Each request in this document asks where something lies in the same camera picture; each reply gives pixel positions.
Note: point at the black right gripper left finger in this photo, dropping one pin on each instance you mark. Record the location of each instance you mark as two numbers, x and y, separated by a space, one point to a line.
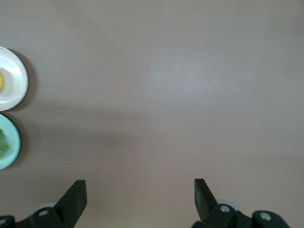
69 206

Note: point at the mint green round plate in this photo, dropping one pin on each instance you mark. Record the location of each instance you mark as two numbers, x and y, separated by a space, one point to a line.
13 142

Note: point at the green lettuce leaf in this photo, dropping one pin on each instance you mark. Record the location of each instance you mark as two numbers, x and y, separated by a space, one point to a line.
3 145

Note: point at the cream white round plate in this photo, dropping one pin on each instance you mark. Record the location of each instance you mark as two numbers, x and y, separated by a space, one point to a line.
14 78

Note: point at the yellow lemon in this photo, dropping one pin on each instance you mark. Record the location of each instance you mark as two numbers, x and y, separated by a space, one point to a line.
1 82

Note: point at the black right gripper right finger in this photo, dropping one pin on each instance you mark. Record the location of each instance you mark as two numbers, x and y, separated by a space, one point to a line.
206 209

